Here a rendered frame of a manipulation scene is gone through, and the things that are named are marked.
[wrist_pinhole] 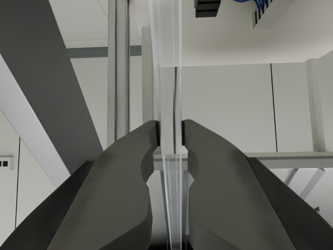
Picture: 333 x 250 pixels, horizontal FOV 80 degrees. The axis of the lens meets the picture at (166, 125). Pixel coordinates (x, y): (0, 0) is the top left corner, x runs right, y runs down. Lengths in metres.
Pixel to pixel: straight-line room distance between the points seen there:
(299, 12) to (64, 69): 0.62
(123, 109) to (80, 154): 0.25
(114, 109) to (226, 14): 0.39
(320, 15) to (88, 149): 0.68
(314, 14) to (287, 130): 1.50
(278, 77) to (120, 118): 1.89
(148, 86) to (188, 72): 1.42
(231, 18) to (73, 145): 0.55
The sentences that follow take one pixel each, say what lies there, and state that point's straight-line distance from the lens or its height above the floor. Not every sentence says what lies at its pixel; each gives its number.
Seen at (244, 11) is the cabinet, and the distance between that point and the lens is 0.63.
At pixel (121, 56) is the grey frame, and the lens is 0.46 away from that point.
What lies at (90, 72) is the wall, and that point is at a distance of 2.15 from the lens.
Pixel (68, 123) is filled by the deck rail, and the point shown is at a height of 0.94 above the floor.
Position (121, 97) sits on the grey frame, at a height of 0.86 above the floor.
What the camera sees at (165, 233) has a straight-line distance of 0.28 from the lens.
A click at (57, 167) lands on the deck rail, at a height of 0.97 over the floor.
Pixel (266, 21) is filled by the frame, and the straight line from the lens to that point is 0.60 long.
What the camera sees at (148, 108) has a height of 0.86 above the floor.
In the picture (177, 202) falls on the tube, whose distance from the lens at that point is 0.19.
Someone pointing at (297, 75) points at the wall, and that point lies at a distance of 2.26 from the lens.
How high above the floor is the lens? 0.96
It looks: 5 degrees down
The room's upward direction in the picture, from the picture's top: 179 degrees clockwise
